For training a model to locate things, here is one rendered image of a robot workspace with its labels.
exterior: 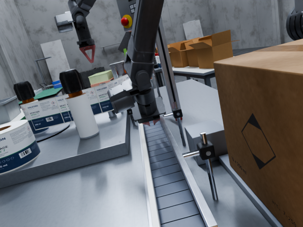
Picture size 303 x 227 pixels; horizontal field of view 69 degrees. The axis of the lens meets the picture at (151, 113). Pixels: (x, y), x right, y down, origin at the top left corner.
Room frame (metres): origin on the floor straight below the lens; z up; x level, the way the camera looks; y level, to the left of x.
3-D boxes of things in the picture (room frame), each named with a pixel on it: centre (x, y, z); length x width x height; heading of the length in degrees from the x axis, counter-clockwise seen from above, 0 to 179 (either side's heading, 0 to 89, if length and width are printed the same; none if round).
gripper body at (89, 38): (1.07, 0.20, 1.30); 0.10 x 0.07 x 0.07; 4
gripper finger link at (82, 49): (1.08, 0.21, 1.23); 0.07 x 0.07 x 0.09; 4
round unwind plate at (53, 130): (1.21, 0.62, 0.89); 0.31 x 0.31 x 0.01
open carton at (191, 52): (3.13, -0.88, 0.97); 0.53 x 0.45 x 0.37; 103
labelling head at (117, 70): (1.47, 0.12, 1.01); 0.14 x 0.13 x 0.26; 1
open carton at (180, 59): (3.53, -0.72, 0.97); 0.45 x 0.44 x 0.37; 105
